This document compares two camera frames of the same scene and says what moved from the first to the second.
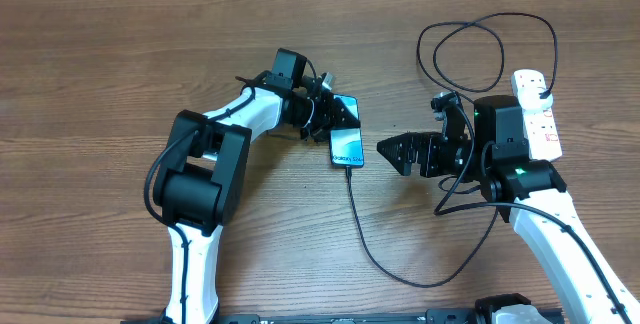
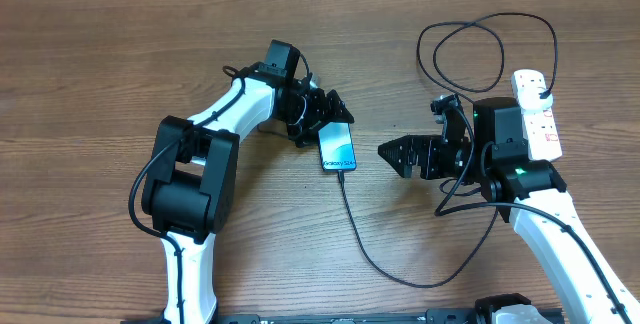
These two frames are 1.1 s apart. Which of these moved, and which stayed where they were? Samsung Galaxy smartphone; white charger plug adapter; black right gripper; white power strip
Moved: Samsung Galaxy smartphone
Stayed: white power strip; black right gripper; white charger plug adapter
